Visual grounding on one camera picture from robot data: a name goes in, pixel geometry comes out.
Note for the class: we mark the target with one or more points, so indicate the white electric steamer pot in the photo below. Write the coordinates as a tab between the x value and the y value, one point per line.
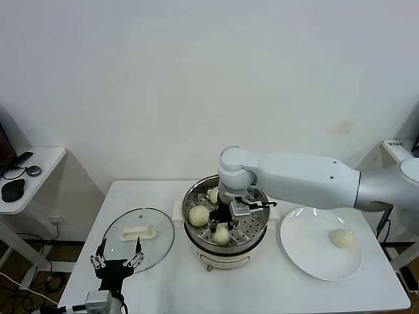
226	261

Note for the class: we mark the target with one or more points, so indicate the round grey puck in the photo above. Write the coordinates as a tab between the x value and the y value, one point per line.
33	171

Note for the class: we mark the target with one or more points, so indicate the white round plate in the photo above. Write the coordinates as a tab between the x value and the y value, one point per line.
294	235

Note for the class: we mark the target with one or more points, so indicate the white wall socket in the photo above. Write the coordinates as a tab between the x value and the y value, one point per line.
58	221

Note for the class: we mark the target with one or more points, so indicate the white steamed baozi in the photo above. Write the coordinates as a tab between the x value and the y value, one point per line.
198	216
340	238
213	195
221	236

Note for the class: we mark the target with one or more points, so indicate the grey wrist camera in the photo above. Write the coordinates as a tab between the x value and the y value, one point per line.
97	301
240	208

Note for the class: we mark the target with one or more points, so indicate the dark monitor edge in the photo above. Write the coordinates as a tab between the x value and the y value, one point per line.
417	142

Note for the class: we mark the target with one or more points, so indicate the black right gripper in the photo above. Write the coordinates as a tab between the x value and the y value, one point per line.
221	216

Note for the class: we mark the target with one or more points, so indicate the glass pot lid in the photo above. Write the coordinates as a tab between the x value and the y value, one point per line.
157	242

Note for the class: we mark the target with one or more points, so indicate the black computer mouse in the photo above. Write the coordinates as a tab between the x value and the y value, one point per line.
12	190

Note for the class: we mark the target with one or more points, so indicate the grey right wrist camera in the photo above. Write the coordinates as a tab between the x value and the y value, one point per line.
240	208

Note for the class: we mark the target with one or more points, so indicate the dark laptop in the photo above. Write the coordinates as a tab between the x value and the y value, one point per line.
5	140

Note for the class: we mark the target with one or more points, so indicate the white side table with laptop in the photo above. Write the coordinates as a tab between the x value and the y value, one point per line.
39	189

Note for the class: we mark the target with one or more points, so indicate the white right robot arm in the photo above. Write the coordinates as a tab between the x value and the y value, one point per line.
301	180

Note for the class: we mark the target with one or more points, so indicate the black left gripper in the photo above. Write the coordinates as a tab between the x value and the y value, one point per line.
111	271

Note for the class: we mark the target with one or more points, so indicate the black phone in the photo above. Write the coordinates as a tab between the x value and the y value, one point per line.
24	157

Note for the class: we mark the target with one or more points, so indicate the steel perforated steamer basket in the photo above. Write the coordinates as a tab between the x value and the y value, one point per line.
252	225

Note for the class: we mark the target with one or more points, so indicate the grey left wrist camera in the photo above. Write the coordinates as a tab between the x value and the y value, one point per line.
97	301

